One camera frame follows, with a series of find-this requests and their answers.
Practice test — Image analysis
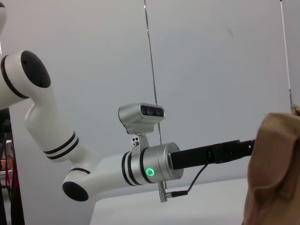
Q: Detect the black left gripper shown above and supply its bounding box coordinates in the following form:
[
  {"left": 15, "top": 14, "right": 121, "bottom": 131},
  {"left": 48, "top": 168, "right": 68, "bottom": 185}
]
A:
[{"left": 169, "top": 139, "right": 256, "bottom": 171}]

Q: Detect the khaki canvas food bag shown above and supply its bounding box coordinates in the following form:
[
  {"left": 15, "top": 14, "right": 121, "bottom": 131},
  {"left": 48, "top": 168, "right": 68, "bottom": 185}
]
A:
[{"left": 243, "top": 104, "right": 300, "bottom": 225}]

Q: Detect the left gripper cable with plug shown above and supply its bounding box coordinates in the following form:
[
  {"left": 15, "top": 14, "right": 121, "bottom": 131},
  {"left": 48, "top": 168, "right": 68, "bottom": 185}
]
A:
[{"left": 157, "top": 163, "right": 210, "bottom": 203}]

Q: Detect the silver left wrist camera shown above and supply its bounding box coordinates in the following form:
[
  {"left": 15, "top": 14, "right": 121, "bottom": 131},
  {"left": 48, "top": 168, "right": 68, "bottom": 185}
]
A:
[{"left": 118, "top": 102, "right": 166, "bottom": 157}]

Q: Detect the black stand frame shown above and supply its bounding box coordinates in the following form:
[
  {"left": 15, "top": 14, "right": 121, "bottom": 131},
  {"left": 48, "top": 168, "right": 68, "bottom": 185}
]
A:
[{"left": 0, "top": 107, "right": 25, "bottom": 225}]

